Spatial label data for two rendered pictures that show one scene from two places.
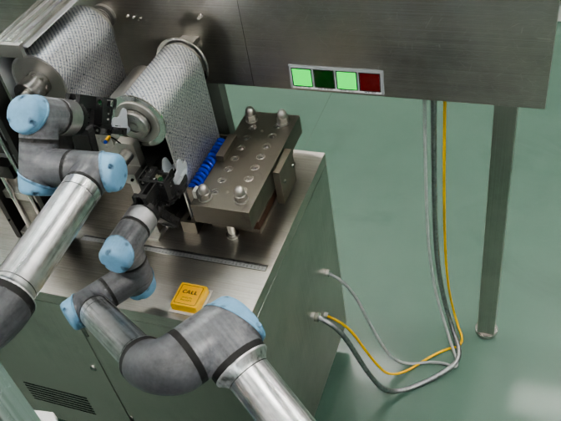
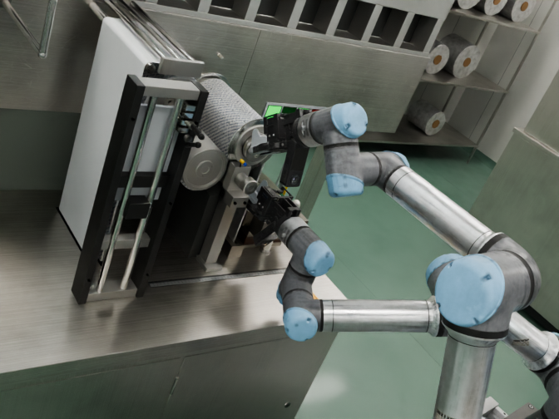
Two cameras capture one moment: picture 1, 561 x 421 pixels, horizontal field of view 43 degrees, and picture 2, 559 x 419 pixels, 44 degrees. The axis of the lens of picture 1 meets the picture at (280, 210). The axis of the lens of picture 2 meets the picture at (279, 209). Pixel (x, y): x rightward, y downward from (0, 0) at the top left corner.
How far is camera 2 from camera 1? 1.96 m
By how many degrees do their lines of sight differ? 59
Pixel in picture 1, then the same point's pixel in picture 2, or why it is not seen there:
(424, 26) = (363, 75)
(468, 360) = not seen: hidden behind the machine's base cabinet
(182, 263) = (260, 280)
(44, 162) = (368, 162)
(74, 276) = (192, 317)
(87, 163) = (397, 159)
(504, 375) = not seen: hidden behind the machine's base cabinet
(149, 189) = (284, 204)
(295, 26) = (287, 70)
